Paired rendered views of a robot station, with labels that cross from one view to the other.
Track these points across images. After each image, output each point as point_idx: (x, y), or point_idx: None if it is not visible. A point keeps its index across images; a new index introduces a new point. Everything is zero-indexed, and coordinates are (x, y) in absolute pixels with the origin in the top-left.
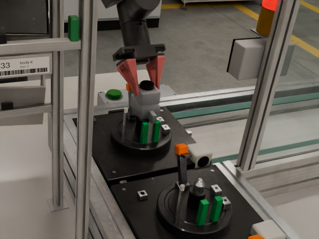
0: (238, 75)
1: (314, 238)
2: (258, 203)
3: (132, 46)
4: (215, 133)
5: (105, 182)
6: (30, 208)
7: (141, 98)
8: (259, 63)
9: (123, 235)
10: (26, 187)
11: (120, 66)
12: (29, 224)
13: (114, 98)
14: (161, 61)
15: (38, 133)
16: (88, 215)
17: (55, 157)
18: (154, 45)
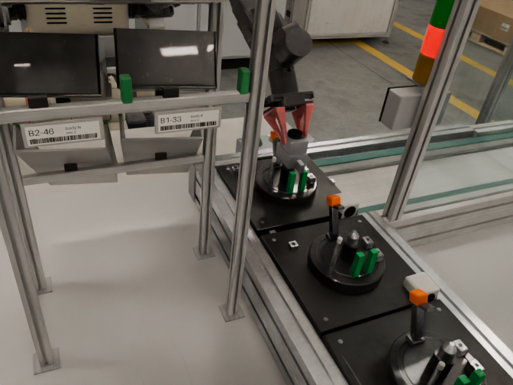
0: (392, 125)
1: (459, 289)
2: (408, 254)
3: (282, 94)
4: (356, 182)
5: (254, 231)
6: (177, 257)
7: (289, 147)
8: (414, 113)
9: (277, 286)
10: (171, 235)
11: (267, 114)
12: (178, 272)
13: None
14: (310, 109)
15: (178, 180)
16: (243, 265)
17: (204, 206)
18: (303, 92)
